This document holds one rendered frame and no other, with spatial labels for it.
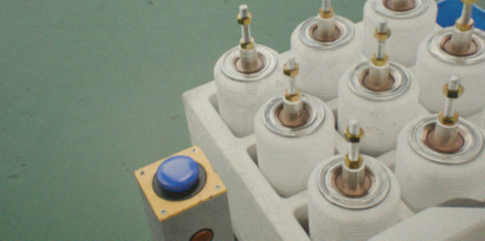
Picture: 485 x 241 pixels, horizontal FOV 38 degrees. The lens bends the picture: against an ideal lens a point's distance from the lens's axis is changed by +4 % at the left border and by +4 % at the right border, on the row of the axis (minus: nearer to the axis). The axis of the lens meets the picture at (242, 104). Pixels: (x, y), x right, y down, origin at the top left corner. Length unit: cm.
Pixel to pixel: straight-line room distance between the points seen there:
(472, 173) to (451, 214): 34
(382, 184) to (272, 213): 14
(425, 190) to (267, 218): 18
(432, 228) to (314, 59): 51
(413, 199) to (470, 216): 39
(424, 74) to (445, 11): 35
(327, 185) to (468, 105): 26
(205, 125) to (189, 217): 27
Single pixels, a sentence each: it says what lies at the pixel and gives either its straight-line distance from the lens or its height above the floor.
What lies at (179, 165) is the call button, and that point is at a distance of 65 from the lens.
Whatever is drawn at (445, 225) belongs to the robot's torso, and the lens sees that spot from 41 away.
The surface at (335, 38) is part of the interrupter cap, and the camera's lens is 91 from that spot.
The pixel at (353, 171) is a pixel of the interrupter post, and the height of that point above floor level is 28.
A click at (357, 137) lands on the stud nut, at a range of 67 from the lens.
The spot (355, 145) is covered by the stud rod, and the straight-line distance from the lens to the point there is 68.
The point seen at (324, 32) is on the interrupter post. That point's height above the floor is 26.
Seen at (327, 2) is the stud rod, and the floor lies 30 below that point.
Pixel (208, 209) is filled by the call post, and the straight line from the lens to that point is 65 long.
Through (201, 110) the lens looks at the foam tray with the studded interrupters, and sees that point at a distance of 93.
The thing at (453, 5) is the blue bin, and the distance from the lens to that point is 124.
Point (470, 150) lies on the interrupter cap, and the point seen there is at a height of 25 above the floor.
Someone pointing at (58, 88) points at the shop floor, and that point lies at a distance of 132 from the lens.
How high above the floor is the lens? 80
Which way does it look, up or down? 42 degrees down
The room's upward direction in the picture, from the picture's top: 7 degrees counter-clockwise
